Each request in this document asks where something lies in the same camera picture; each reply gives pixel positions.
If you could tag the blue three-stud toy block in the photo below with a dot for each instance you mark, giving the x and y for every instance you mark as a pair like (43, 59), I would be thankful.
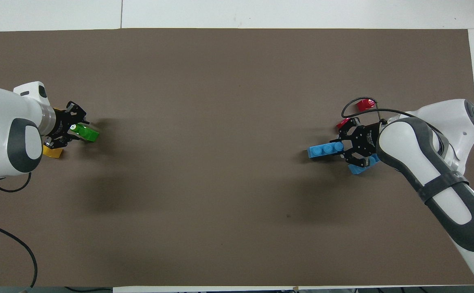
(322, 150)
(357, 170)

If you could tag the green two-stud toy block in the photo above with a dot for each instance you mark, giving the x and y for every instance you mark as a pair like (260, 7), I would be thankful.
(88, 133)

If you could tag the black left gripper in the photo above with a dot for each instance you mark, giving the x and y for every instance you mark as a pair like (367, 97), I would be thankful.
(62, 124)

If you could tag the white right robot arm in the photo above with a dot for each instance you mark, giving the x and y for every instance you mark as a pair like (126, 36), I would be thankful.
(436, 114)

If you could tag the brown table mat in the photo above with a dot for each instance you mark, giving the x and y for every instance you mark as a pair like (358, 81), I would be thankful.
(236, 81)

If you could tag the red one-stud toy block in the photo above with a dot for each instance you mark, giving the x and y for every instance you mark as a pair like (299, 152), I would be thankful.
(365, 106)
(342, 123)

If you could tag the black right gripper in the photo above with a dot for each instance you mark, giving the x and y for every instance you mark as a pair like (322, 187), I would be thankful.
(365, 140)

